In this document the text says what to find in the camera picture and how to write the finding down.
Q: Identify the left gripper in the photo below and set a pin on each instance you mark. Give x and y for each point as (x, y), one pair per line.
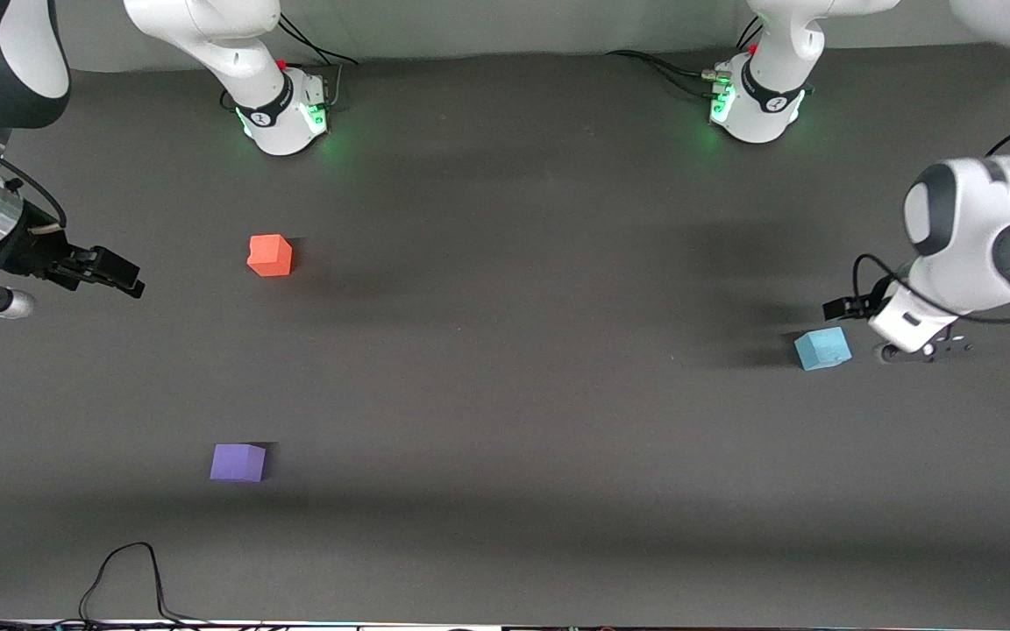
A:
(861, 307)

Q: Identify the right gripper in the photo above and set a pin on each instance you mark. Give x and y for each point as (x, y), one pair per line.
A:
(34, 252)

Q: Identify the light blue foam block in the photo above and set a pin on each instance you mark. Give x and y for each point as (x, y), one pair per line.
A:
(822, 350)

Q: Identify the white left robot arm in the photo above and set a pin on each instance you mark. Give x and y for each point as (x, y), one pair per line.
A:
(970, 228)

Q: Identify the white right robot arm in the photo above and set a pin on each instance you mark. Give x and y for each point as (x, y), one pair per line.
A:
(233, 44)

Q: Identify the orange foam block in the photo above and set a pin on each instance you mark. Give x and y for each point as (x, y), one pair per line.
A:
(270, 256)

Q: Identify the purple foam block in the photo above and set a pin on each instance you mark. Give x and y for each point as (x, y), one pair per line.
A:
(238, 464)

